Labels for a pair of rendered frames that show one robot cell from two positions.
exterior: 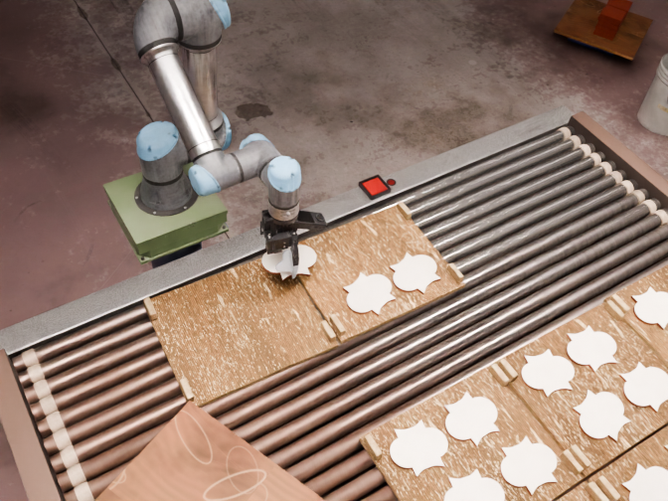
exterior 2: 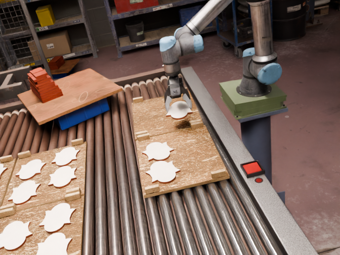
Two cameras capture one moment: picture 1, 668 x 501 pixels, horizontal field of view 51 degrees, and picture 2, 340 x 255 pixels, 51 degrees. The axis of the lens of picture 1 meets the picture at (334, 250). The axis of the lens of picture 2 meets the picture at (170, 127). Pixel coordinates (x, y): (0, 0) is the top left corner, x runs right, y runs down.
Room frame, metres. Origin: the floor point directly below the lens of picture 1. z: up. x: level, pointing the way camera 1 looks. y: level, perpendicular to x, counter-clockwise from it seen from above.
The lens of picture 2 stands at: (1.91, -1.20, 1.86)
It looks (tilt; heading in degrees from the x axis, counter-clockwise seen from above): 31 degrees down; 122
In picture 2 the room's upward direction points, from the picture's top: 11 degrees counter-clockwise
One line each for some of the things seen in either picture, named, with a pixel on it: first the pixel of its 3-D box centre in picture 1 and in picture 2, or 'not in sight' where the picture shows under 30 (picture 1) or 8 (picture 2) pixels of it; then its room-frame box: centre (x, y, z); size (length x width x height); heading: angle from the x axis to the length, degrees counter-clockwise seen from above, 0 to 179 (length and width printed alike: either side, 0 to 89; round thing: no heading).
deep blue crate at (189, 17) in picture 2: not in sight; (194, 14); (-0.57, 4.23, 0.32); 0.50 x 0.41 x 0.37; 32
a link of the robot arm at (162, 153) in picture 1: (161, 149); (254, 60); (1.43, 0.52, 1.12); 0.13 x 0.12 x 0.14; 128
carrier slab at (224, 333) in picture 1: (239, 324); (164, 114); (1.01, 0.23, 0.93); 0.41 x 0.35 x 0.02; 123
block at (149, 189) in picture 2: (455, 272); (152, 188); (1.25, -0.35, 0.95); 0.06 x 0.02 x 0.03; 35
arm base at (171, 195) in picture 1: (164, 181); (253, 81); (1.42, 0.52, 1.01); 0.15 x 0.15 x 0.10
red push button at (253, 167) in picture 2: (375, 187); (252, 169); (1.58, -0.11, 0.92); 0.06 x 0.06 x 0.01; 37
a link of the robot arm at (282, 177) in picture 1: (283, 181); (169, 50); (1.16, 0.14, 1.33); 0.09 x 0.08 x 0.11; 38
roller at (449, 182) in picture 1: (340, 228); (220, 154); (1.41, -0.01, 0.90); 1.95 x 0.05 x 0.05; 127
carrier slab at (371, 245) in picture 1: (372, 267); (177, 157); (1.25, -0.11, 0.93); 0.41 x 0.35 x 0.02; 125
